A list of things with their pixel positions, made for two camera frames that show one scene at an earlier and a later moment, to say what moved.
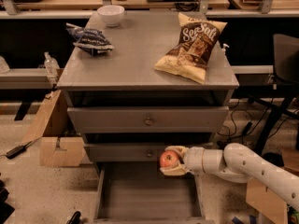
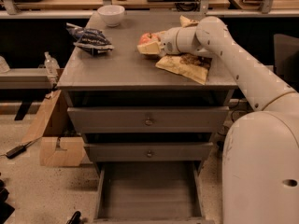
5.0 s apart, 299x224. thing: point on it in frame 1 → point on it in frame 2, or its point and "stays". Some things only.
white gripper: [193, 160] → [168, 42]
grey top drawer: [149, 119] stays
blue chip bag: [91, 41] stays
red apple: [168, 159] → [148, 37]
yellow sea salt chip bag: [192, 53] stays
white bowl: [111, 14] stays
